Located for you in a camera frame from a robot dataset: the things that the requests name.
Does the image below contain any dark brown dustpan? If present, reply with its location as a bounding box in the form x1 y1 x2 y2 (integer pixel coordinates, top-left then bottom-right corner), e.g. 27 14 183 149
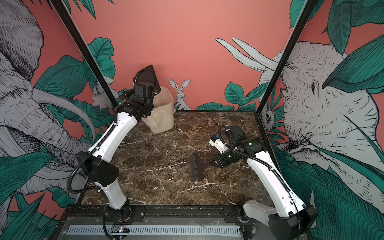
133 65 161 95

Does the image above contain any black frame post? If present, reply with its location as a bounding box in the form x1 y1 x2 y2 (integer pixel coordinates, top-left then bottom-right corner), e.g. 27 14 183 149
50 0 119 108
256 0 317 116

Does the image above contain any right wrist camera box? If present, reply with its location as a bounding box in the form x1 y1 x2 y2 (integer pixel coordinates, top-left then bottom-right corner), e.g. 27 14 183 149
209 135 229 154

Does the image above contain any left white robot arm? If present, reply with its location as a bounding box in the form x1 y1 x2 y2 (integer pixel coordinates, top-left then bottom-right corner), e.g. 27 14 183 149
77 82 161 210

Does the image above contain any cream bin with plastic liner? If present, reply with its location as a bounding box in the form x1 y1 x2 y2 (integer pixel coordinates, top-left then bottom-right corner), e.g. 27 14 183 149
142 86 176 134

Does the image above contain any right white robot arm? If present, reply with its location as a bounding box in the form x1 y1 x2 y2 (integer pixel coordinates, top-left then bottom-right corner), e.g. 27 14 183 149
210 136 318 240

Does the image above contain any white slotted cable duct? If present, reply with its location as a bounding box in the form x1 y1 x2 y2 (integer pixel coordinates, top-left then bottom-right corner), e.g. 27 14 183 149
66 225 242 237

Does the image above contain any brown hand brush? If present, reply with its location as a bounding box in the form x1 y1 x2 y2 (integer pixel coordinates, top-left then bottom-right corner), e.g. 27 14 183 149
188 153 211 183

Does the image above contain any black front mounting rail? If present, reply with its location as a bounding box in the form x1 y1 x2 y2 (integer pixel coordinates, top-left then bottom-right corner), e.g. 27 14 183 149
61 205 255 224

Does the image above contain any right black frame post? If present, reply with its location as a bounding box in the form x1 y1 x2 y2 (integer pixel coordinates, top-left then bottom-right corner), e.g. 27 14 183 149
256 0 317 116

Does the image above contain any left black frame post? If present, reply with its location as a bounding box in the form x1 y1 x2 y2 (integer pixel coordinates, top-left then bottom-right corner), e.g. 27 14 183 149
50 0 119 108

